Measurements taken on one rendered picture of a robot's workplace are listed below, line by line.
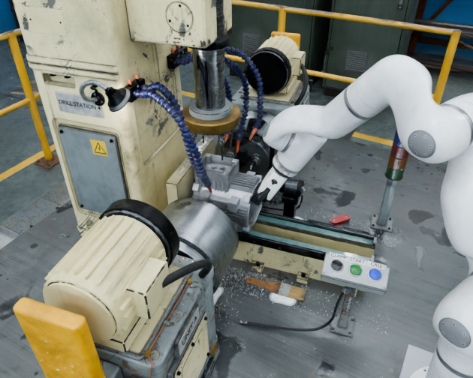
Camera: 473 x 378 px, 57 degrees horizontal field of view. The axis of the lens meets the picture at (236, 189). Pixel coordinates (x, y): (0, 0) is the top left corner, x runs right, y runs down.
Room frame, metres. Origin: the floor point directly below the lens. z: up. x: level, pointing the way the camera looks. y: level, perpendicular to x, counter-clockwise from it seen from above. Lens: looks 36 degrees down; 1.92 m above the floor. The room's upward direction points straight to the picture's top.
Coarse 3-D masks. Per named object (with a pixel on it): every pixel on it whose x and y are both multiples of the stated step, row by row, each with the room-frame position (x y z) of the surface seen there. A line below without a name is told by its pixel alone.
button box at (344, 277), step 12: (324, 264) 0.82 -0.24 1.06; (348, 264) 0.81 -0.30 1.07; (360, 264) 0.81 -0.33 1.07; (372, 264) 0.80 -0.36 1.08; (324, 276) 0.79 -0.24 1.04; (336, 276) 0.79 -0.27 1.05; (348, 276) 0.78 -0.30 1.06; (360, 276) 0.78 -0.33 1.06; (384, 276) 0.77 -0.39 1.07; (360, 288) 0.77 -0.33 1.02; (372, 288) 0.75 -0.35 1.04; (384, 288) 0.74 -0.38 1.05
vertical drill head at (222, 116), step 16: (208, 64) 1.15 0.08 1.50; (208, 80) 1.15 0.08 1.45; (224, 80) 1.19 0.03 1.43; (208, 96) 1.15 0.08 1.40; (224, 96) 1.19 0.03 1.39; (192, 112) 1.16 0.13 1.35; (208, 112) 1.14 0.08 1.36; (224, 112) 1.15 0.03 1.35; (192, 128) 1.12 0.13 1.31; (208, 128) 1.11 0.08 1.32; (224, 128) 1.12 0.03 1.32
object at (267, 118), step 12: (240, 120) 1.48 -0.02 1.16; (252, 120) 1.46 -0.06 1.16; (264, 120) 1.48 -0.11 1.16; (216, 144) 1.42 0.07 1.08; (228, 144) 1.40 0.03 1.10; (240, 144) 1.38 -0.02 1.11; (252, 144) 1.37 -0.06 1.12; (264, 144) 1.36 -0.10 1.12; (228, 156) 1.36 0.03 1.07; (240, 156) 1.38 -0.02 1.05; (252, 156) 1.36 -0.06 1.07; (264, 156) 1.35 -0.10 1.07; (240, 168) 1.38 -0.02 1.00; (252, 168) 1.37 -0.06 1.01; (264, 168) 1.35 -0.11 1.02
